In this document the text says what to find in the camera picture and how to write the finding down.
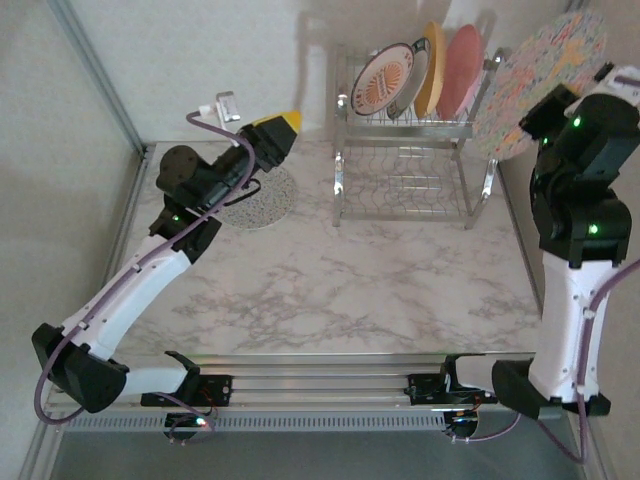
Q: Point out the multicoloured patterned plate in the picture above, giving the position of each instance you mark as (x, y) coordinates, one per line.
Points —
(540, 65)

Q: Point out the white plate with fine pattern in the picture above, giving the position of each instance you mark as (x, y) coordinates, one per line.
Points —
(270, 200)

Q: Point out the pink plate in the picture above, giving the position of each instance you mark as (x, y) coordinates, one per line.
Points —
(462, 70)

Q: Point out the white plate with orange sun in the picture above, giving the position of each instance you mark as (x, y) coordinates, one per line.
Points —
(382, 82)

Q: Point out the yellow plate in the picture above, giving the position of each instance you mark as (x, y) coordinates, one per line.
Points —
(434, 65)

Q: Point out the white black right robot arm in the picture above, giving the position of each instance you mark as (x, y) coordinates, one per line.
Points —
(565, 320)

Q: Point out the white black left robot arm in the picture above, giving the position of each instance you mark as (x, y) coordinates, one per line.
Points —
(125, 280)

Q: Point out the black controller board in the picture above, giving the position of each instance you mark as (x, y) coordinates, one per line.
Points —
(187, 425)
(462, 425)

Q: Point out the aluminium table edge rail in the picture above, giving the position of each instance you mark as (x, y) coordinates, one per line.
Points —
(131, 210)

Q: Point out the aluminium frame post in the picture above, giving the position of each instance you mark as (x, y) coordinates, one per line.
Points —
(100, 75)

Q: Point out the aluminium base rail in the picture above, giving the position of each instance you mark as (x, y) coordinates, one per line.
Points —
(320, 385)

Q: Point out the aluminium frame leg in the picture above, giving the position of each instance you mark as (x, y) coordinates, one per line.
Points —
(37, 460)

